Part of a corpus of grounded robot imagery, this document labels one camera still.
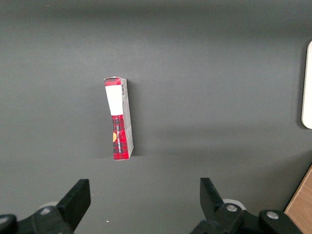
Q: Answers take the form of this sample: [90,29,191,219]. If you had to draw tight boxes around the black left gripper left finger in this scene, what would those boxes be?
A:
[17,179,92,234]

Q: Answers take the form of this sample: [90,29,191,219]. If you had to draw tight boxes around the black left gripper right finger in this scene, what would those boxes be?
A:
[190,177,259,234]

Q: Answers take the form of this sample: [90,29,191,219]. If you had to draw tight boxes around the beige rectangular tray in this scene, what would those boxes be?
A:
[301,40,312,130]

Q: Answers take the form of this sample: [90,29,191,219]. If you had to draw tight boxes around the wooden two-drawer cabinet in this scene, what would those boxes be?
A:
[284,163,312,234]

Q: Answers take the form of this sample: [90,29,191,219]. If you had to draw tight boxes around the red plaid cardboard box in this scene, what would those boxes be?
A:
[103,77,135,161]

